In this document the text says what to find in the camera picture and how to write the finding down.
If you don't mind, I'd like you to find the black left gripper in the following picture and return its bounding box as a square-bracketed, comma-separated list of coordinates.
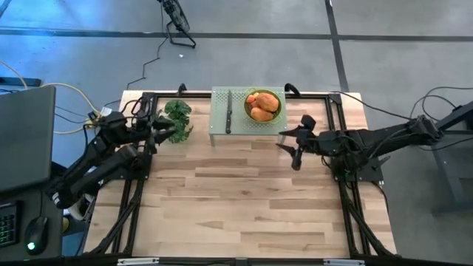
[135, 106, 177, 154]

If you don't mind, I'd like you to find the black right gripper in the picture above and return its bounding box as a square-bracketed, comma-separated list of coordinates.
[276, 114, 333, 171]

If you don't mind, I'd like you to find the green colander bowl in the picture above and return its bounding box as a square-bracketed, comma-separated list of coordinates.
[243, 87, 284, 123]

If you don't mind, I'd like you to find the orange oblong fruit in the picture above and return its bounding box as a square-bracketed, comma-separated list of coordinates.
[250, 106, 274, 123]
[254, 92, 280, 113]

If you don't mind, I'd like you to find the black-handled kitchen knife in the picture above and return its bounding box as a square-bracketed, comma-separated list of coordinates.
[225, 89, 234, 134]

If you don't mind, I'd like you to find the green potted plant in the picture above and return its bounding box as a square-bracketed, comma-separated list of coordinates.
[154, 98, 194, 144]

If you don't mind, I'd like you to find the pale green perforated shelf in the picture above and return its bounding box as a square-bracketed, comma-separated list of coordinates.
[208, 86, 289, 149]

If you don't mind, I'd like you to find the white plastic bag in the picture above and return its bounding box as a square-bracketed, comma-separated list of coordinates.
[66, 191, 95, 221]

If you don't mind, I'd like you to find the black floor fan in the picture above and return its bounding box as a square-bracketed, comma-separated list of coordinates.
[157, 0, 197, 49]

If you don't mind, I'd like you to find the grey desk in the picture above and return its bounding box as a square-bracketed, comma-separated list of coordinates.
[0, 179, 66, 259]

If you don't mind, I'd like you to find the black flat bar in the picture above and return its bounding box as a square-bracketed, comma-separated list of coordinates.
[0, 76, 42, 88]

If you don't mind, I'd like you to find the black metal stand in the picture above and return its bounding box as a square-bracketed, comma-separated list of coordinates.
[413, 101, 473, 215]

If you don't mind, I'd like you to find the black computer mouse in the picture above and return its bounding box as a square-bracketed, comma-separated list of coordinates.
[24, 216, 49, 256]

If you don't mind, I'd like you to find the backlit keyboard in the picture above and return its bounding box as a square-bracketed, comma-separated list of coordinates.
[0, 202, 19, 248]

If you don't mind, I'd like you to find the black metal table frame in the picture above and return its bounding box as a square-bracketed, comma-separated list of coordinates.
[84, 90, 399, 258]

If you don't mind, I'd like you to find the yellow cable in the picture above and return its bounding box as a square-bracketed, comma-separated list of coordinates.
[0, 61, 103, 134]

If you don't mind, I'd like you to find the black fan cable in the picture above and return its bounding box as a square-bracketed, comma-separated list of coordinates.
[126, 3, 169, 89]

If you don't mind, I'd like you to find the silver bracket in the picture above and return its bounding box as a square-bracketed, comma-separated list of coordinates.
[323, 258, 365, 266]
[117, 257, 160, 266]

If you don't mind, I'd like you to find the looped black cable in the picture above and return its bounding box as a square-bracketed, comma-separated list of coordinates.
[408, 86, 473, 123]

